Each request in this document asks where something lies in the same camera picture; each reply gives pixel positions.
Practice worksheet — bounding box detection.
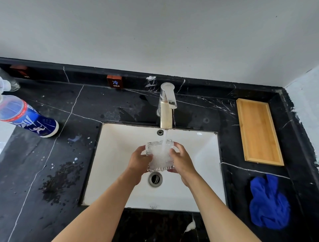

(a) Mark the person's right hand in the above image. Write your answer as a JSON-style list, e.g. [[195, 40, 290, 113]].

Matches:
[[167, 142, 198, 176]]

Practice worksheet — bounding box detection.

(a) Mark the person's left hand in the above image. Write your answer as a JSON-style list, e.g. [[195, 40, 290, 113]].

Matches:
[[126, 145, 154, 176]]

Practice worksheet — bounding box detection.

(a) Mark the clear glass dish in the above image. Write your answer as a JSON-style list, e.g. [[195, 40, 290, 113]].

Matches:
[[146, 139, 175, 173]]

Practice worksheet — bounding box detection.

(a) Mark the person's left forearm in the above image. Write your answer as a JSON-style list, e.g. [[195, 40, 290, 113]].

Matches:
[[51, 168, 143, 242]]

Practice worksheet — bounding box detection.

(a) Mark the person's right forearm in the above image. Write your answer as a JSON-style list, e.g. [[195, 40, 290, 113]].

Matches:
[[178, 172, 262, 242]]

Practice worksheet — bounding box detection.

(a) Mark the sink drain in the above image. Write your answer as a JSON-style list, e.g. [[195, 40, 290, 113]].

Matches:
[[149, 172, 163, 187]]

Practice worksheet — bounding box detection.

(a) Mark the white sink basin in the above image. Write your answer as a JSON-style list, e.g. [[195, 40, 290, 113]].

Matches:
[[82, 123, 227, 213]]

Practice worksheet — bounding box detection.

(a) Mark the silver faucet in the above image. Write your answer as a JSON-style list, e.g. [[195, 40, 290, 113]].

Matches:
[[157, 82, 177, 130]]

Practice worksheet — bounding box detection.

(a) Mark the dark cold-water sign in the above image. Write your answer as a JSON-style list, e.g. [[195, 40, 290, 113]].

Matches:
[[107, 75, 123, 89]]

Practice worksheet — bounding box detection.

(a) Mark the wooden tray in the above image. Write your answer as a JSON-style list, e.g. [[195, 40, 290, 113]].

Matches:
[[236, 98, 285, 167]]

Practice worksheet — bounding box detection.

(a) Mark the blue cloth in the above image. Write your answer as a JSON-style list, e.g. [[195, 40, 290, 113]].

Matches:
[[249, 174, 291, 230]]

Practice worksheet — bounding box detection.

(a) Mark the blue plastic bottle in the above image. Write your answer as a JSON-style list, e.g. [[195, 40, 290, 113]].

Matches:
[[0, 94, 59, 138]]

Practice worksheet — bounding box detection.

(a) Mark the dark red sign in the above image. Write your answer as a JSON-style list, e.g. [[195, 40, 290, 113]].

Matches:
[[9, 65, 31, 79]]

